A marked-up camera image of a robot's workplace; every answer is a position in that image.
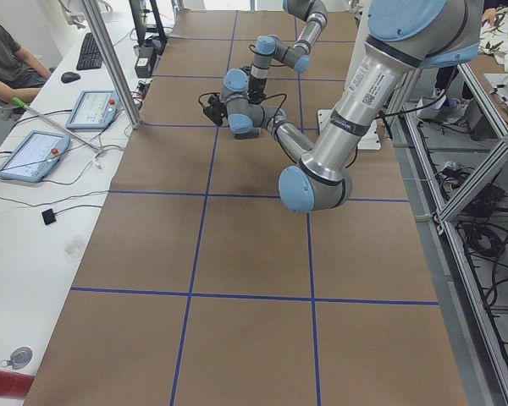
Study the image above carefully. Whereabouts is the seated person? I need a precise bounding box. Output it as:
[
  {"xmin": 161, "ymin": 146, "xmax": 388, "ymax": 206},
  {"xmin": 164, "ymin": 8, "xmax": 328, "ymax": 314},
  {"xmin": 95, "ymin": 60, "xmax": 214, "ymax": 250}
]
[{"xmin": 0, "ymin": 12, "xmax": 54, "ymax": 166}]

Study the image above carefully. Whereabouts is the aluminium frame post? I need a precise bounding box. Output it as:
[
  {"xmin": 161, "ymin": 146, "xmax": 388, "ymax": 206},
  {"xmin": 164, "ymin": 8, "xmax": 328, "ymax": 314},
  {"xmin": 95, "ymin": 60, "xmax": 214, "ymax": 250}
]
[{"xmin": 80, "ymin": 0, "xmax": 141, "ymax": 129}]

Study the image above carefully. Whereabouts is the round metal disc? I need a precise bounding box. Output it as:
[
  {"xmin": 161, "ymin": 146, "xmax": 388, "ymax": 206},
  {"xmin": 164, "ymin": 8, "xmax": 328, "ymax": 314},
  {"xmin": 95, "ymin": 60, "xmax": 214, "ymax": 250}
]
[{"xmin": 0, "ymin": 346, "xmax": 33, "ymax": 370}]

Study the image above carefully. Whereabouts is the upper teach pendant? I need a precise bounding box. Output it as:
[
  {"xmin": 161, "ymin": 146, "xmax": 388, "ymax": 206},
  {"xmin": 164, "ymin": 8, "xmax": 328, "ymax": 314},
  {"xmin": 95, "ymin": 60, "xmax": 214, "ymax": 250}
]
[{"xmin": 66, "ymin": 90, "xmax": 120, "ymax": 131}]

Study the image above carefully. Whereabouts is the metal rod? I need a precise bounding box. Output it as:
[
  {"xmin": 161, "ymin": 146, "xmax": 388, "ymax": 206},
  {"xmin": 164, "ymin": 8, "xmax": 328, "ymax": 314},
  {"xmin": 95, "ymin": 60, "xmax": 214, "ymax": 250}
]
[{"xmin": 13, "ymin": 97, "xmax": 102, "ymax": 153}]

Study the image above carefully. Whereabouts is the black box with label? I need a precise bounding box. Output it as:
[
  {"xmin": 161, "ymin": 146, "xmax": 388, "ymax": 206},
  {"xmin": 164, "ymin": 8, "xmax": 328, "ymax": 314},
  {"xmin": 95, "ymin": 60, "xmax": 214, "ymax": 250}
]
[{"xmin": 135, "ymin": 46, "xmax": 157, "ymax": 79}]

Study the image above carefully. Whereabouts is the teach pendant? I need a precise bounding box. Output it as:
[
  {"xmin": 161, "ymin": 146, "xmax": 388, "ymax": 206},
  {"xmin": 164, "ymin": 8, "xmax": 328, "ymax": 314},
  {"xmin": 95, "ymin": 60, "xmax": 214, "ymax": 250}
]
[
  {"xmin": 66, "ymin": 90, "xmax": 120, "ymax": 131},
  {"xmin": 0, "ymin": 130, "xmax": 71, "ymax": 183}
]

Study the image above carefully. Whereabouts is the red cylinder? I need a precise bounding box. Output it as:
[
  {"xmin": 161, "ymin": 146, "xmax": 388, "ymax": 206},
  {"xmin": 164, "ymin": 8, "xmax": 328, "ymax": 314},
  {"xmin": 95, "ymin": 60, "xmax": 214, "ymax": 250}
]
[{"xmin": 0, "ymin": 370, "xmax": 35, "ymax": 400}]

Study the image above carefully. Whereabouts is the small black square pad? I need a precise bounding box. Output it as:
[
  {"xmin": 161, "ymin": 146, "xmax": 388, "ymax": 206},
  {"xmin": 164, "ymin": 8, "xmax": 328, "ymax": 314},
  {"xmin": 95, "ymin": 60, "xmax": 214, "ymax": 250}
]
[{"xmin": 41, "ymin": 208, "xmax": 57, "ymax": 226}]

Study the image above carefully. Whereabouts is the lower teach pendant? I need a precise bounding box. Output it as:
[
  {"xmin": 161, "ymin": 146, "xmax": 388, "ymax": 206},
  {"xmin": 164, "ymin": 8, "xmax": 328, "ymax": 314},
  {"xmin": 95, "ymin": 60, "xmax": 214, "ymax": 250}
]
[{"xmin": 0, "ymin": 130, "xmax": 71, "ymax": 183}]

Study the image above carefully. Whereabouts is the black keyboard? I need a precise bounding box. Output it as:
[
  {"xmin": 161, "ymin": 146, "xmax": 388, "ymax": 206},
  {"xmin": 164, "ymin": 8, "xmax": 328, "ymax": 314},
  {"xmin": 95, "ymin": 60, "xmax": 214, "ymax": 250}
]
[{"xmin": 76, "ymin": 32, "xmax": 102, "ymax": 71}]

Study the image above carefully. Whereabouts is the black computer mouse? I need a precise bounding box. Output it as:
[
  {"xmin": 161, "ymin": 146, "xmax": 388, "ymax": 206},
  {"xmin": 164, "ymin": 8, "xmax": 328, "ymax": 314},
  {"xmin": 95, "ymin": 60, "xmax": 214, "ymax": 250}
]
[{"xmin": 60, "ymin": 71, "xmax": 80, "ymax": 84}]

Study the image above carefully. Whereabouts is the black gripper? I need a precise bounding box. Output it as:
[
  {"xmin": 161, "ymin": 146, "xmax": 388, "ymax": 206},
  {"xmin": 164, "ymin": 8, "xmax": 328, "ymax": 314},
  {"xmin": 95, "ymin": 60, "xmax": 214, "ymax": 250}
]
[{"xmin": 247, "ymin": 76, "xmax": 267, "ymax": 104}]

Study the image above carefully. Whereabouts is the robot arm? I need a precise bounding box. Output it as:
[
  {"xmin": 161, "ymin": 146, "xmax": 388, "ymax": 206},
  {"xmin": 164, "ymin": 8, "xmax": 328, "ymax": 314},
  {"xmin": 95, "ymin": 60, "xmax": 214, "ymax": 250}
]
[
  {"xmin": 214, "ymin": 1, "xmax": 483, "ymax": 213},
  {"xmin": 247, "ymin": 0, "xmax": 328, "ymax": 104}
]

